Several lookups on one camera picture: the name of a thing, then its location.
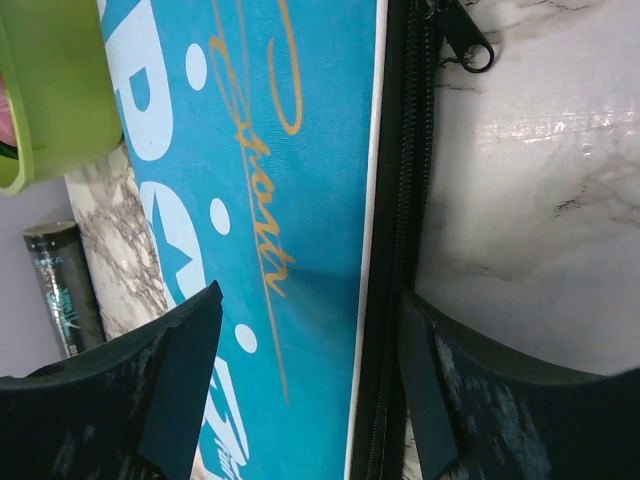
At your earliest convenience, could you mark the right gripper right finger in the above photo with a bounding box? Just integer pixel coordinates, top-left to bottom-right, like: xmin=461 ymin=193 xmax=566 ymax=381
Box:
xmin=399 ymin=291 xmax=639 ymax=479

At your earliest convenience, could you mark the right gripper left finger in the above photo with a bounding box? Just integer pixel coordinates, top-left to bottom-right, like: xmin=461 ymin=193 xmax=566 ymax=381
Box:
xmin=1 ymin=283 xmax=223 ymax=479

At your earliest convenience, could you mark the black shuttlecock tube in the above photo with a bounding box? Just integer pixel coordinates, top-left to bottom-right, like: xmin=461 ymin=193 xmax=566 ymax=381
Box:
xmin=22 ymin=221 xmax=106 ymax=357

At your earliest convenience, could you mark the blue racket cover bag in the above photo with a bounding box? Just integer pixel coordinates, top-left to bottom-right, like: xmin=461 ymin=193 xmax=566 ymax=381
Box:
xmin=98 ymin=1 xmax=494 ymax=479

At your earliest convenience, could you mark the pink onion toy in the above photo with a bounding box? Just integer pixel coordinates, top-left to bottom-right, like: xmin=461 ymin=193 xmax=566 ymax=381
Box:
xmin=0 ymin=78 xmax=17 ymax=147

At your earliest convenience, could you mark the green plastic basket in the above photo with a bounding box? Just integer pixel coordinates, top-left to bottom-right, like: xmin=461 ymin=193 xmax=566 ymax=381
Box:
xmin=1 ymin=1 xmax=122 ymax=196

